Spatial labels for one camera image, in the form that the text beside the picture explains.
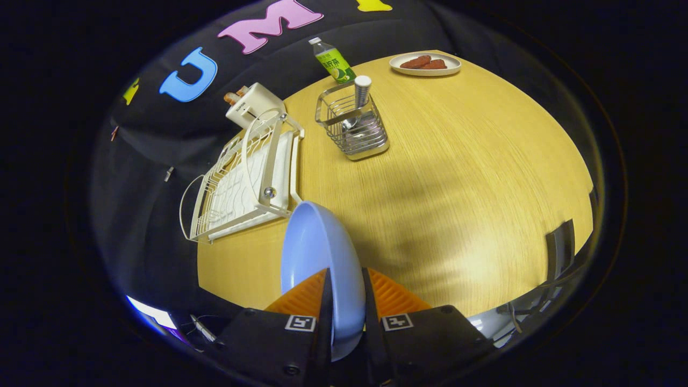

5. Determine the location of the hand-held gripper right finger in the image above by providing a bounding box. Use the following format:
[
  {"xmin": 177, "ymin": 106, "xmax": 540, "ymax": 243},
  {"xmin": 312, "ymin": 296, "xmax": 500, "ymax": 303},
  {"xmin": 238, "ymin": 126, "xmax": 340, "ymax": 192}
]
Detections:
[{"xmin": 361, "ymin": 267, "xmax": 495, "ymax": 387}]

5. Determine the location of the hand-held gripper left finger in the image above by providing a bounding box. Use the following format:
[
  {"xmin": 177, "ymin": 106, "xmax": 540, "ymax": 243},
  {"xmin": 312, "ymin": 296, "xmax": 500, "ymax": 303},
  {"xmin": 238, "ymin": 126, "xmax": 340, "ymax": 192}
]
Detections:
[{"xmin": 215, "ymin": 268, "xmax": 334, "ymax": 387}]

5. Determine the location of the blue plate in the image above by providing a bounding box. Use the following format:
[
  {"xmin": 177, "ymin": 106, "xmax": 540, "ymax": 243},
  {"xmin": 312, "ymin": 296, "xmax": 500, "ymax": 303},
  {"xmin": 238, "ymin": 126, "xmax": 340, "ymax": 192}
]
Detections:
[{"xmin": 280, "ymin": 201, "xmax": 367, "ymax": 362}]

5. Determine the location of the white wire dish rack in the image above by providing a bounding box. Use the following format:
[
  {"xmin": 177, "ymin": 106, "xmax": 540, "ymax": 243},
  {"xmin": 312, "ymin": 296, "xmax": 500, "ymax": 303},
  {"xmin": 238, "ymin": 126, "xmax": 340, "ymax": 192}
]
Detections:
[{"xmin": 179, "ymin": 107, "xmax": 305, "ymax": 245}]

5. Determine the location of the metal wire basket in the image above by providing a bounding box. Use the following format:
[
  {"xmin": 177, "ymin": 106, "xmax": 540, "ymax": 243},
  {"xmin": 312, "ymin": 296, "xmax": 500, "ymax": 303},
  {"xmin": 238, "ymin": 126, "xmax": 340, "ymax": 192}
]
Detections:
[{"xmin": 315, "ymin": 81, "xmax": 390, "ymax": 161}]

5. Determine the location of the checked handle metal spoon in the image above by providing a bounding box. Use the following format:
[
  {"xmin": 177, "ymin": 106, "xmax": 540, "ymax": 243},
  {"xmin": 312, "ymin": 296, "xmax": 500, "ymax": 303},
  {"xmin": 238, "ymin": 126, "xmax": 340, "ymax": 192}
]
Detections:
[{"xmin": 341, "ymin": 75, "xmax": 372, "ymax": 133}]

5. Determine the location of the small white oval plate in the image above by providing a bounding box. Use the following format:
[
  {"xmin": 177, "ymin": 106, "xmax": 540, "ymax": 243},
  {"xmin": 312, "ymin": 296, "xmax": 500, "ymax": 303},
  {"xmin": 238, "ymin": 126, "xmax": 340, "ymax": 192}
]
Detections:
[{"xmin": 389, "ymin": 52, "xmax": 462, "ymax": 77}]

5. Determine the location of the glowing screen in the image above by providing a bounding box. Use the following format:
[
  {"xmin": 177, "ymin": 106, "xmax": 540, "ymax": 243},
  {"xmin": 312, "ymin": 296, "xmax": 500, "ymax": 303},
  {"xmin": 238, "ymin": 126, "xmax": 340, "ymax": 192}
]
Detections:
[{"xmin": 126, "ymin": 295, "xmax": 178, "ymax": 331}]

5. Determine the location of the black chair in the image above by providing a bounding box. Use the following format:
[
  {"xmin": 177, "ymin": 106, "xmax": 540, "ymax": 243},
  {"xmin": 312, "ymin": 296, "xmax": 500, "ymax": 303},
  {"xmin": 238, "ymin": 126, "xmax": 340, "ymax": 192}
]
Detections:
[{"xmin": 546, "ymin": 219, "xmax": 576, "ymax": 281}]

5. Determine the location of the white toaster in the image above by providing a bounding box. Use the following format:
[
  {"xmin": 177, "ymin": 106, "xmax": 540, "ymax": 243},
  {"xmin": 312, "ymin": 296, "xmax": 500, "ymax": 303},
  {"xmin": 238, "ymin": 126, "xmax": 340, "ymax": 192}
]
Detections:
[{"xmin": 225, "ymin": 82, "xmax": 286, "ymax": 130}]

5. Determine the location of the black backdrop cloth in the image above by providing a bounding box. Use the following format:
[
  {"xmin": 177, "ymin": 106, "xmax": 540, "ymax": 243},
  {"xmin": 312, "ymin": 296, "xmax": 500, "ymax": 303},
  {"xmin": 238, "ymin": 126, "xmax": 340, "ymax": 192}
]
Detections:
[{"xmin": 89, "ymin": 0, "xmax": 538, "ymax": 323}]

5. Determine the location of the green label drink bottle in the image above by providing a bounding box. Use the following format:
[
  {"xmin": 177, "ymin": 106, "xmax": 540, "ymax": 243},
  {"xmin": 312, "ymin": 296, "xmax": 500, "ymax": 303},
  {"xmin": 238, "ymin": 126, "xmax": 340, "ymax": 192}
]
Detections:
[{"xmin": 309, "ymin": 37, "xmax": 356, "ymax": 84}]

